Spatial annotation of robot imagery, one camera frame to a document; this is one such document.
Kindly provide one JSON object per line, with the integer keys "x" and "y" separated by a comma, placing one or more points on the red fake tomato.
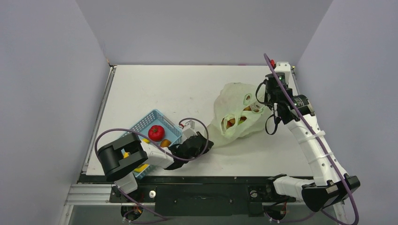
{"x": 156, "y": 133}

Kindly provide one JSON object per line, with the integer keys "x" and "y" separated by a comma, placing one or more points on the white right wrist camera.
{"x": 284, "y": 67}

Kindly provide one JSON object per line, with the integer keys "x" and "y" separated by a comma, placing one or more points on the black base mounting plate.
{"x": 178, "y": 196}

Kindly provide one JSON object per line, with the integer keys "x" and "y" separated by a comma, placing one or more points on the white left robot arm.
{"x": 121, "y": 157}

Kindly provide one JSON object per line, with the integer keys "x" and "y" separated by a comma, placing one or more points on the brown fake kiwi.
{"x": 165, "y": 143}

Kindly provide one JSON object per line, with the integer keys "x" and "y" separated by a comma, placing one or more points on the yellow fake banana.
{"x": 134, "y": 148}
{"x": 141, "y": 168}

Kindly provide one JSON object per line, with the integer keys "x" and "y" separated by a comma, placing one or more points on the light green plastic bag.
{"x": 237, "y": 114}

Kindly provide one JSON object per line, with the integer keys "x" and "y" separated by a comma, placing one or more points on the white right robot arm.
{"x": 330, "y": 181}

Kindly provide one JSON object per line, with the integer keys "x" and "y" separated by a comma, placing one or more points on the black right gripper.
{"x": 267, "y": 102}

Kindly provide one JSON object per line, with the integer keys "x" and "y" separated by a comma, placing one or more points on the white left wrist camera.
{"x": 188, "y": 129}

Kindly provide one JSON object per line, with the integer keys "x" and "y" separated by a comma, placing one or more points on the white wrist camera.
{"x": 188, "y": 129}
{"x": 284, "y": 67}

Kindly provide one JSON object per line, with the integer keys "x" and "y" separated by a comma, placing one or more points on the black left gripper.
{"x": 204, "y": 141}

